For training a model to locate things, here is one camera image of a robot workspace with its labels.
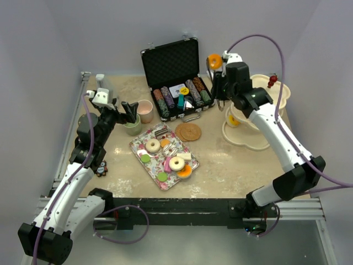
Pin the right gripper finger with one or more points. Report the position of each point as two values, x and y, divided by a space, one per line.
216 83
222 86

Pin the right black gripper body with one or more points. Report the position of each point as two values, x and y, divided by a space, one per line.
231 93

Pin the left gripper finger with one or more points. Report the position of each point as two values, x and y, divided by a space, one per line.
133 110
128 116

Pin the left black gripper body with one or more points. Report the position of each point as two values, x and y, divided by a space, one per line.
109 118

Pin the green ceramic cup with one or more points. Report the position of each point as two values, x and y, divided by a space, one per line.
134 129

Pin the metal tongs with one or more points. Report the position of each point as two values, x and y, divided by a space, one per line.
211 75

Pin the orange glazed donut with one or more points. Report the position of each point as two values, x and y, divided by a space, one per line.
215 61

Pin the orange yellow small donut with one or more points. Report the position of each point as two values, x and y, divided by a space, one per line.
232 121

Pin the chocolate layered cake slice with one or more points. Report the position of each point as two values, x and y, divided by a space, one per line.
160 133

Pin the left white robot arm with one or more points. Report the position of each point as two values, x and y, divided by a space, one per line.
50 236

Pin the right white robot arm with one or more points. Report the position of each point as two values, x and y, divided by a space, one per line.
301 168

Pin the pink ceramic cup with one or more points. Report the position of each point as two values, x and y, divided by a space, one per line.
145 111

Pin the white glazed donut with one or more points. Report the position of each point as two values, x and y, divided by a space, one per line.
153 145
176 163

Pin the white clamp device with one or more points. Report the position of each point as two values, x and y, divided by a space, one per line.
100 80

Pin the orange round biscuit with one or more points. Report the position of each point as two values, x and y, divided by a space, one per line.
164 142

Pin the cream three-tier cake stand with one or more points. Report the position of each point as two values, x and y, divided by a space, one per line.
246 134

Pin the green macaron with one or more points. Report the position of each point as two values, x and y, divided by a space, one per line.
145 158
162 176

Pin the woven rattan coaster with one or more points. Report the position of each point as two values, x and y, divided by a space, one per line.
178 132
190 132

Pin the black poker chip case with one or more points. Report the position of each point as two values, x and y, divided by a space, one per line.
170 65

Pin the chocolate drizzled white donut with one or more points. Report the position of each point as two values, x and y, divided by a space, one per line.
170 150

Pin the owl figurine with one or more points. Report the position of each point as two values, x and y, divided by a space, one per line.
102 169

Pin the floral serving tray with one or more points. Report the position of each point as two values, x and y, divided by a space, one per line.
155 165

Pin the pink wafer sweet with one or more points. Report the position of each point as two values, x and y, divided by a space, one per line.
166 165

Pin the white wafer bar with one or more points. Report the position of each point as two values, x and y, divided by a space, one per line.
186 156

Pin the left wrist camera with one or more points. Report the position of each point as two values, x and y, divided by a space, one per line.
102 97

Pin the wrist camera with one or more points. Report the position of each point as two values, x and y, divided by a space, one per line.
229 57
102 97

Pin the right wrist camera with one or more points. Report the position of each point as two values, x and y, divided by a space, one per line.
229 57

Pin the black base frame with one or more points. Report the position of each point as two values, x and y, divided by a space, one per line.
232 213

